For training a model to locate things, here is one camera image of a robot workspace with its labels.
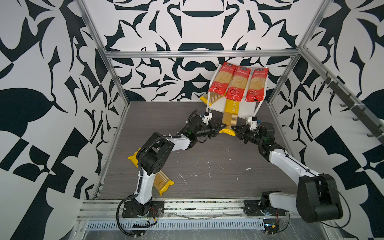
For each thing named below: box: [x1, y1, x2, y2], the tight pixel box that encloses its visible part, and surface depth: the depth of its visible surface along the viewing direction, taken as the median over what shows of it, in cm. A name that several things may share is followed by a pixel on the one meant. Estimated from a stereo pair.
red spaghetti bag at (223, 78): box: [209, 62, 237, 96], surface depth 86 cm
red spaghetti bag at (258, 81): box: [245, 68, 269, 102], surface depth 81 cm
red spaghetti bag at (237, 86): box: [224, 66, 251, 102], surface depth 83 cm
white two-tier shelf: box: [206, 63, 269, 118], surface depth 85 cm
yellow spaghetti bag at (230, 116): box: [219, 98, 240, 136], surface depth 89 cm
